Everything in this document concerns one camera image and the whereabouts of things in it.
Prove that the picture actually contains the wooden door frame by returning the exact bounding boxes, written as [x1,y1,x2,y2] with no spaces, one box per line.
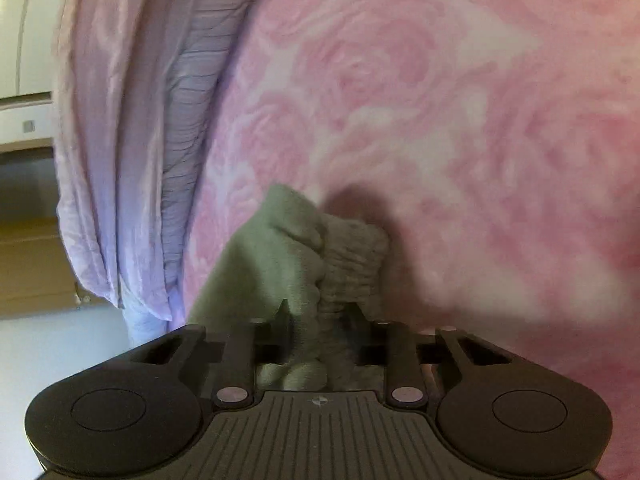
[0,136,56,161]

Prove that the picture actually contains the white wardrobe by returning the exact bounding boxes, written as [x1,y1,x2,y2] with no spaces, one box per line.
[0,0,83,107]

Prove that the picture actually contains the green fleece pants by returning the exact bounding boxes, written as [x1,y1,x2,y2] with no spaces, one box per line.
[187,183,391,392]

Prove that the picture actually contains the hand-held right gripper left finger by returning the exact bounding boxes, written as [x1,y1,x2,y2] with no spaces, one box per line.
[129,300,301,408]

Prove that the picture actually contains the wooden door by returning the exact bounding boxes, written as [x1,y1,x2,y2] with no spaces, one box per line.
[0,216,92,318]

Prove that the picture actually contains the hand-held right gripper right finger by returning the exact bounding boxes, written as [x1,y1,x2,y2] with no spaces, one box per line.
[350,302,511,406]

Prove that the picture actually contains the lilac quilt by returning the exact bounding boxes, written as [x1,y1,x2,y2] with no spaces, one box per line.
[52,0,213,322]

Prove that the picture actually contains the pink rose-print blanket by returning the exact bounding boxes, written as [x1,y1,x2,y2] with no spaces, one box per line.
[182,0,640,480]

